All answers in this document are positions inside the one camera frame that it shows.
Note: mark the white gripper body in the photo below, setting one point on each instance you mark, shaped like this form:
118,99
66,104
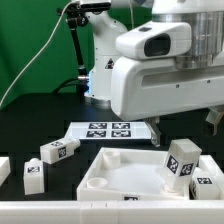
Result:
144,89

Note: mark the white square tabletop panel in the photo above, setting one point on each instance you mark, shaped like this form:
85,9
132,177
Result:
127,174

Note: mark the white marker base sheet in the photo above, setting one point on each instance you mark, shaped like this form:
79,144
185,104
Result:
108,130

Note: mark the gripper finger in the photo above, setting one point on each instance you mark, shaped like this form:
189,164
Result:
152,124
213,118

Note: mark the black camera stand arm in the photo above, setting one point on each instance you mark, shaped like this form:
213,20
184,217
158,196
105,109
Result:
75,17

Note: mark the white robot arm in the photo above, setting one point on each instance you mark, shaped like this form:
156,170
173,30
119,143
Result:
206,18

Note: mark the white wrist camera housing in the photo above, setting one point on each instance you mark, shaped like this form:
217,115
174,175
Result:
155,40

